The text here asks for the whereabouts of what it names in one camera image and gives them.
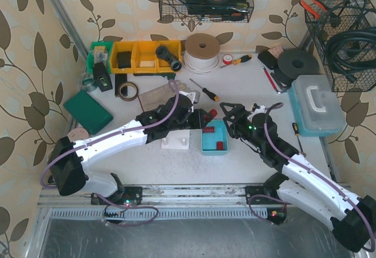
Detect black box in bin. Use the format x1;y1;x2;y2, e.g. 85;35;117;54
117;51;132;68

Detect red handled hex key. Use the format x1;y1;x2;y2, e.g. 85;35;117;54
262;66;289;95

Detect teal spring tray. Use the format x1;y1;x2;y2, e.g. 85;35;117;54
202;119;229;156

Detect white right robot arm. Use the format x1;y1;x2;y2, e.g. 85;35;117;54
220;102;375;253

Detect right wire basket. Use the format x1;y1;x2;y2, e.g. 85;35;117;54
304;0;375;92

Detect small yellow black screwdriver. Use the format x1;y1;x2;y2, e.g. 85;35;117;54
292;122;306;156

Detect white peg base plate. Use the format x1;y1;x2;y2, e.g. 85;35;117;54
161;130;190;150

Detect orange handled pliers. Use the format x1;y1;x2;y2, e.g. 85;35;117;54
299;0;329;19

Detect black coiled hose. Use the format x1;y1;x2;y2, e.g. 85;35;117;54
325;0;376;82

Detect black meter device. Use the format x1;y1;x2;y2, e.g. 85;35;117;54
92;62;113;92

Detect yellow bin right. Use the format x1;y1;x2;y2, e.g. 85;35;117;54
156;41;182;73

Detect brown packing tape roll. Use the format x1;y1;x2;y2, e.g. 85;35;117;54
117;82;139;102

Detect teal clear toolbox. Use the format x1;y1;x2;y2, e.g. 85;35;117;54
288;75;346;137

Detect green notebook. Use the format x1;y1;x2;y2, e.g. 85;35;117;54
63;90;113;135

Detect grey pipe fitting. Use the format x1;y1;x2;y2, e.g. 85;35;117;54
156;45;182;72

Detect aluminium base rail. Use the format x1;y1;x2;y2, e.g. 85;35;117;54
37;185;287;222

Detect yellow bin left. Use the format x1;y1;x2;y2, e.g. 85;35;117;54
110;41;135;74

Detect beige work glove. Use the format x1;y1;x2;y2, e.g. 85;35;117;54
139;85;176;111

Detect yellow bin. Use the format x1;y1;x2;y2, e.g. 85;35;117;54
156;41;182;73
132;41;158;74
110;41;135;74

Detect white cable spool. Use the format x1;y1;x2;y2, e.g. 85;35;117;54
183;33;220;75

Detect black block with sponge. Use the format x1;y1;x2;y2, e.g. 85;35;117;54
258;45;284;70

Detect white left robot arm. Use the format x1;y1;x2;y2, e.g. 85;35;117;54
47;93;217;198

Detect yellow bin middle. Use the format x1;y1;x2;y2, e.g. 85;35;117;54
132;41;158;74

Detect glass jar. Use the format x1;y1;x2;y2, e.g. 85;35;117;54
81;74;98;92

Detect red white tape roll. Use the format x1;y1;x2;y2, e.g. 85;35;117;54
223;54;233;65

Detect green storage bin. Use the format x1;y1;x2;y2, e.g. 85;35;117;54
86;42;113;73

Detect black orange flathead screwdriver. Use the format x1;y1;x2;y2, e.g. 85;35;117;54
189;78;220;102

